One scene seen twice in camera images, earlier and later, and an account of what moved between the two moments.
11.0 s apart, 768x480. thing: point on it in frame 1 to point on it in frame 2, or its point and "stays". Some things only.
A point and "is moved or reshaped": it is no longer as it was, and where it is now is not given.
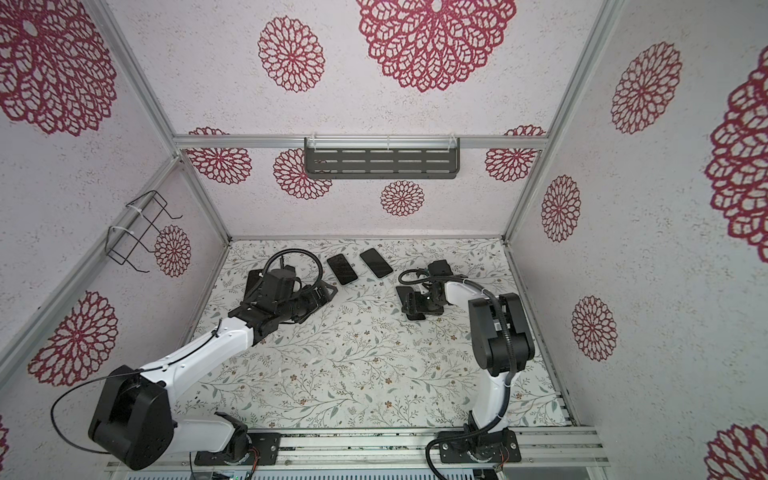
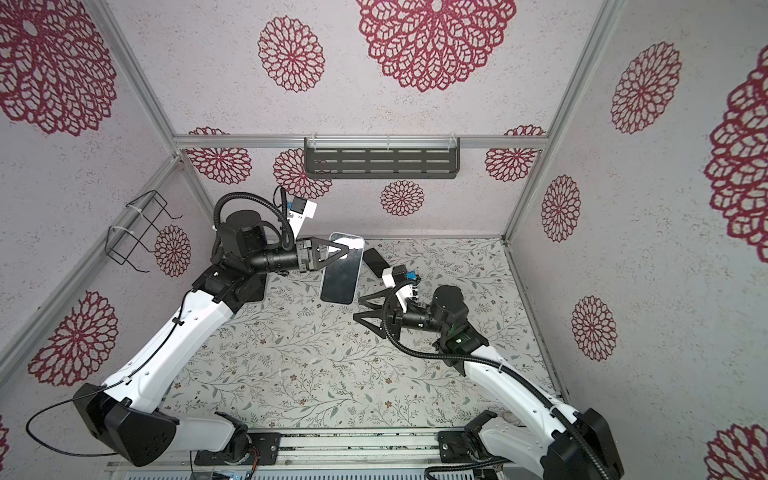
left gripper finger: (322, 293) to (320, 263)
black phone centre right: (376, 262) stays
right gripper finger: (407, 296) to (381, 293)
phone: (342, 269) is moved or reshaped
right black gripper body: (426, 303) to (419, 321)
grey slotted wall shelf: (382, 157) stays
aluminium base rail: (553, 449) stays
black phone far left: (252, 281) stays
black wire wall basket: (125, 238) stays
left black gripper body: (294, 309) to (295, 258)
